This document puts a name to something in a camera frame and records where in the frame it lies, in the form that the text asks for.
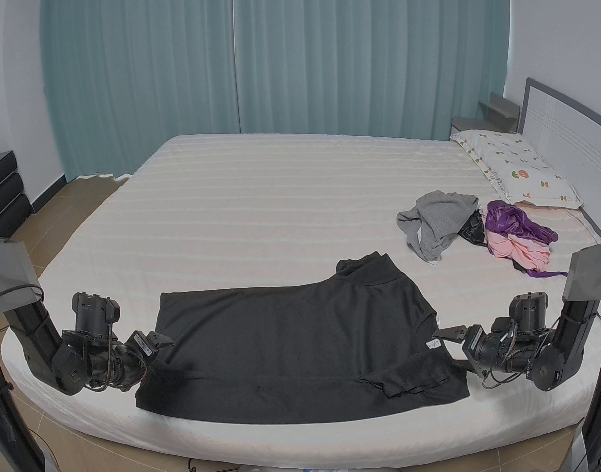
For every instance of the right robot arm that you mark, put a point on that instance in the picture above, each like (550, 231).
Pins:
(575, 342)

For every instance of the white printed pillow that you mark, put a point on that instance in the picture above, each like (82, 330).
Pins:
(521, 165)

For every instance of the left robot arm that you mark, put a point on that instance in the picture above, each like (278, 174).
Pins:
(34, 342)

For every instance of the black long-sleeved top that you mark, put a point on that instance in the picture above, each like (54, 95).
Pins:
(290, 342)

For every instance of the black chest of drawers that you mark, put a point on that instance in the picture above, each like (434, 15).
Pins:
(3, 194)

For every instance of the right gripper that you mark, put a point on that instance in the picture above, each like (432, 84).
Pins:
(497, 354)

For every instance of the blue-green curtain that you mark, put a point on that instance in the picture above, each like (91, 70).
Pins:
(369, 52)
(143, 67)

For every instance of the bed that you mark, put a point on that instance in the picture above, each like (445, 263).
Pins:
(280, 214)

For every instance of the grey bedside table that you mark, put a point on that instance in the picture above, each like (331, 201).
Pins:
(492, 113)

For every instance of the pink garment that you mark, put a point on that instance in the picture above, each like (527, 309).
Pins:
(519, 251)

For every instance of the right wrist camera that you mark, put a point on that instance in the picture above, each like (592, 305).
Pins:
(503, 326)

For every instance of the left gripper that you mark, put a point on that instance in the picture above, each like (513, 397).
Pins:
(128, 362)

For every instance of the purple garment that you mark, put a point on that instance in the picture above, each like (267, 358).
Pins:
(512, 219)

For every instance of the grey garment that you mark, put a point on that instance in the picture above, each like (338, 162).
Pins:
(438, 219)

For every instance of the small black garment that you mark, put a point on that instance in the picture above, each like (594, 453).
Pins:
(472, 231)

